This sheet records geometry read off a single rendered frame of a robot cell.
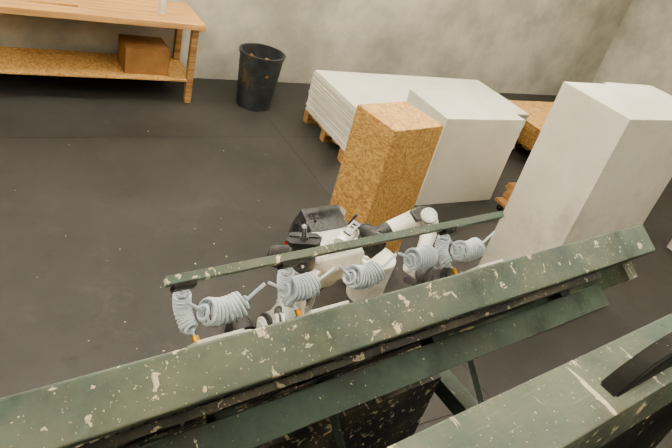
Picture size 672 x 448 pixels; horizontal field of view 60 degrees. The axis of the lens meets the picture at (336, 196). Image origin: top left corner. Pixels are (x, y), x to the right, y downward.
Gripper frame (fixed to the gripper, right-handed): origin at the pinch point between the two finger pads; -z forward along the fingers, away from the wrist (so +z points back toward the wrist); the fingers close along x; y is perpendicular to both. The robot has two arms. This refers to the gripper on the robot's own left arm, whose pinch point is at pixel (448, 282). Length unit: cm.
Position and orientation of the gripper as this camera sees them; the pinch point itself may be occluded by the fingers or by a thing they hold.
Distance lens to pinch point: 249.6
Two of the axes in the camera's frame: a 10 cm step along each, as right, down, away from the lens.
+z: -4.7, -1.0, 8.8
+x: -2.3, 9.7, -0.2
